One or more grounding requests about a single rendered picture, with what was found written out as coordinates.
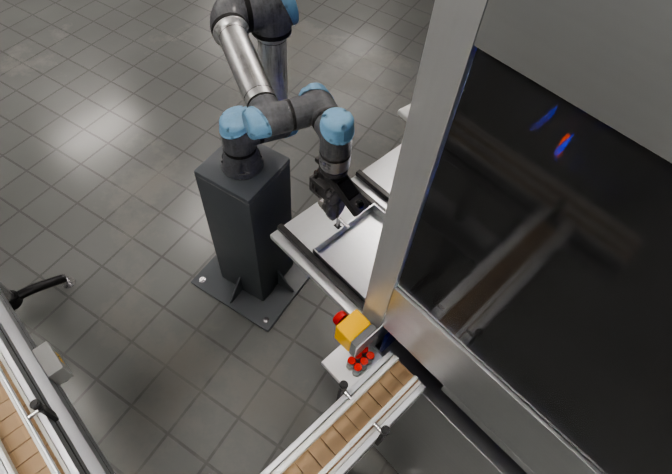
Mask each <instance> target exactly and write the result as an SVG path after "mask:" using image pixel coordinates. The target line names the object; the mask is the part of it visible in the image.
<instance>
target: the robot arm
mask: <svg viewBox="0 0 672 474"><path fill-rule="evenodd" d="M298 22H299V12H298V7H297V3H296V0H216V1H215V3H214V5H213V7H212V10H211V13H210V30H211V33H212V36H213V38H214V40H215V42H216V43H217V44H218V45H219V46H221V47H222V50H223V52H224V54H225V57H226V59H227V62H228V64H229V66H230V69H231V71H232V73H233V76H234V78H235V81H236V83H237V85H238V88H239V90H240V92H241V95H242V97H243V100H244V102H245V104H246V106H245V107H243V106H233V107H231V108H229V109H227V110H225V111H224V112H223V113H222V115H221V116H220V119H219V133H220V135H221V140H222V145H223V153H222V157H221V167H222V170H223V172H224V173H225V174H226V175H227V176H228V177H230V178H233V179H236V180H246V179H250V178H253V177H255V176H256V175H258V174H259V173H260V172H261V170H262V168H263V157H262V154H261V152H260V151H259V149H258V147H257V145H258V144H262V143H266V142H270V141H274V140H278V139H282V138H288V137H290V136H293V135H295V134H296V133H297V132H298V130H300V129H304V128H308V127H313V129H314V130H315V132H316V133H317V135H318V137H319V140H320V150H319V153H320V155H319V156H317V157H315V162H316V163H317V164H319V170H318V169H317V170H315V171H316V172H315V171H314V174H313V175H311V176H310V179H309V190H310V191H312V192H313V193H314V194H315V195H316V196H317V197H318V198H319V199H320V198H321V197H322V198H323V202H322V201H318V205H319V206H320V207H321V209H322V210H323V211H324V212H325V213H326V216H327V217H328V218H329V219H330V220H332V221H334V220H335V219H337V218H338V217H339V216H340V214H341V213H342V211H343V209H344V208H345V206H346V207H347V208H348V210H349V211H350V212H351V214H352V215H353V216H354V217H356V216H358V215H359V214H361V213H362V212H363V211H365V210H366V209H367V208H368V207H369V204H368V202H367V201H366V199H365V198H364V197H363V195H362V194H361V192H360V191H359V190H358V188H357V187H356V185H355V184H354V183H353V181H352V180H351V178H350V177H349V175H348V174H347V173H348V169H349V167H350V160H351V150H352V141H353V136H354V131H355V129H354V118H353V115H352V114H351V113H350V112H349V111H346V109H344V108H340V107H338V106H337V104H336V103H335V101H334V98H333V96H332V95H331V93H330V92H329V91H328V90H327V88H326V87H325V86H324V85H322V84H320V83H310V84H308V85H307V86H306V87H303V88H302V89H301V91H300V93H299V96H297V97H292V98H289V97H288V66H287V38H289V37H290V35H291V33H292V25H295V24H298ZM249 33H252V35H253V37H254V38H256V39H257V43H258V55H259V57H258V55H257V53H256V51H255V48H254V46H253V44H252V42H251V40H250V38H249ZM316 174H317V175H316Z"/></svg>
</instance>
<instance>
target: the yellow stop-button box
mask: <svg viewBox="0 0 672 474"><path fill-rule="evenodd" d="M376 329H377V328H376V327H375V326H374V325H373V324H371V323H370V321H369V320H368V319H367V318H366V317H365V316H363V315H362V314H361V313H360V312H359V311H358V310H357V309H355V310H354V311H353V312H352V313H351V314H349V315H348V316H347V317H346V318H345V319H344V320H342V321H341V322H340V323H339V324H337V325H336V330H335V339H336V340H337V341H338V342H339V343H340V344H341V345H342V346H343V347H344V348H345V349H346V350H347V351H348V352H349V354H350V355H351V356H352V357H354V355H355V351H356V348H357V347H358V346H359V345H360V344H361V343H363V342H364V341H365V340H366V339H367V338H368V337H369V336H370V335H371V334H372V333H374V332H375V331H376Z"/></svg>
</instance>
